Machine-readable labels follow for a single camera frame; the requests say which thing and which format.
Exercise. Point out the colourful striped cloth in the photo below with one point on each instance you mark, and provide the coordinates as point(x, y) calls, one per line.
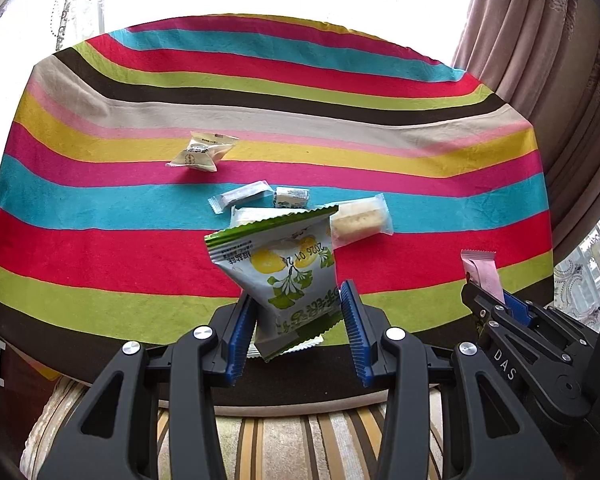
point(130, 240)

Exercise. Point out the beige striped towel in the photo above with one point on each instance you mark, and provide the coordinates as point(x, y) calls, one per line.
point(280, 445)

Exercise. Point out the small green white candy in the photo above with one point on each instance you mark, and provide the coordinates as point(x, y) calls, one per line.
point(291, 196)

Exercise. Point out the green yellow fruit snack packet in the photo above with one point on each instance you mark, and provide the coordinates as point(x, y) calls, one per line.
point(280, 270)

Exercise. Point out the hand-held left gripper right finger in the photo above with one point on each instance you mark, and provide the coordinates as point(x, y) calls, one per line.
point(355, 330)

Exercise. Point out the pink snack packet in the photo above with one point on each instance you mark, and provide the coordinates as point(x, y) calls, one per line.
point(482, 272)

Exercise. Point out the flat white snack packet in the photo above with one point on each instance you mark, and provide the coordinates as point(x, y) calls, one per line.
point(250, 215)

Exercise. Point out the brown curtain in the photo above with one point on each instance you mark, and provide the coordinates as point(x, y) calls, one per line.
point(530, 60)

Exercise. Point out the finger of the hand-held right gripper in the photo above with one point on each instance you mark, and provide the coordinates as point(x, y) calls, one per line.
point(510, 365)
point(517, 307)

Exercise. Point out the clear cake packet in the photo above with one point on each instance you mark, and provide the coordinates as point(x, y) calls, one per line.
point(360, 222)

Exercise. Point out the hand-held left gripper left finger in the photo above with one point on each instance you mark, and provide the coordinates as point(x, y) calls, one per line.
point(237, 345)

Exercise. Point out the slim white snack packet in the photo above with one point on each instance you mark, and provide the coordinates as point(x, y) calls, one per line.
point(240, 196)

